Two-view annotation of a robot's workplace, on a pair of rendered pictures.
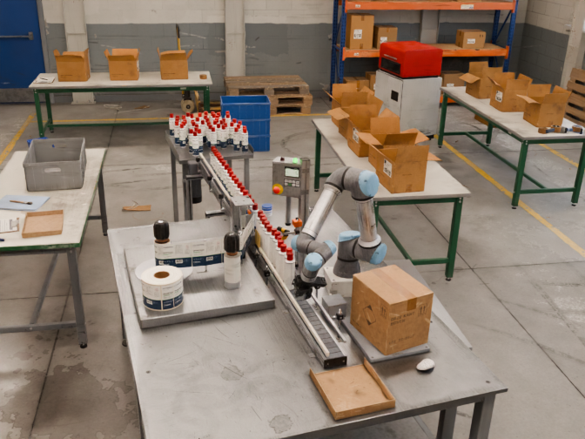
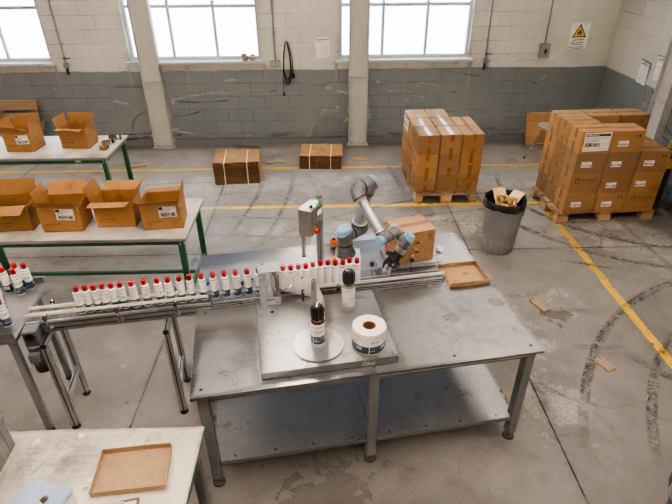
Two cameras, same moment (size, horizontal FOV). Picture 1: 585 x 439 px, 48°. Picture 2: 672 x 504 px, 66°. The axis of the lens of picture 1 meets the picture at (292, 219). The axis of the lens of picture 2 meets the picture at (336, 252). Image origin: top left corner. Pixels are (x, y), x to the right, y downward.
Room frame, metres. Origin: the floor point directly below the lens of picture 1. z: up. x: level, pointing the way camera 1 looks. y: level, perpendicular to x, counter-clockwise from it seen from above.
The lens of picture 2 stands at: (2.68, 2.99, 2.98)
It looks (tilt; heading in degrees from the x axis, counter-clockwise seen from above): 32 degrees down; 279
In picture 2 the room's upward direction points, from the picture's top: straight up
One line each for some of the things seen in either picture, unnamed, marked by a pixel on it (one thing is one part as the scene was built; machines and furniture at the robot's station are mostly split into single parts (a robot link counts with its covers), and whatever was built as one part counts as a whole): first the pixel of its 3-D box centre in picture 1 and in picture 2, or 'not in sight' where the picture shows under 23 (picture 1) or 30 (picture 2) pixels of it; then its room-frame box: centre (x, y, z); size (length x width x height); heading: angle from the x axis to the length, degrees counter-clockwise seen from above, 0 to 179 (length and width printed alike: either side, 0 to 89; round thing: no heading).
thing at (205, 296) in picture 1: (194, 275); (322, 330); (3.16, 0.53, 0.86); 0.80 x 0.67 x 0.05; 19
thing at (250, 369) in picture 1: (268, 294); (350, 298); (3.04, 0.12, 0.82); 2.10 x 1.50 x 0.02; 19
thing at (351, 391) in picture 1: (351, 387); (463, 273); (2.25, -0.26, 0.85); 0.30 x 0.26 x 0.04; 19
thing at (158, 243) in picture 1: (162, 246); (317, 324); (3.16, 0.69, 1.04); 0.09 x 0.09 x 0.29
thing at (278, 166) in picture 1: (289, 177); (310, 218); (3.32, 0.02, 1.38); 0.17 x 0.10 x 0.19; 74
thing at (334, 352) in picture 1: (279, 274); (330, 287); (3.19, 0.06, 0.86); 1.65 x 0.08 x 0.04; 19
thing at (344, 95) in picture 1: (347, 105); not in sight; (6.55, -0.53, 0.97); 0.45 x 0.40 x 0.37; 102
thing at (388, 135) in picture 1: (391, 145); (118, 201); (5.25, -0.80, 0.96); 0.53 x 0.45 x 0.37; 102
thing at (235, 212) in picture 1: (243, 220); (269, 283); (3.56, 0.29, 1.01); 0.14 x 0.13 x 0.26; 19
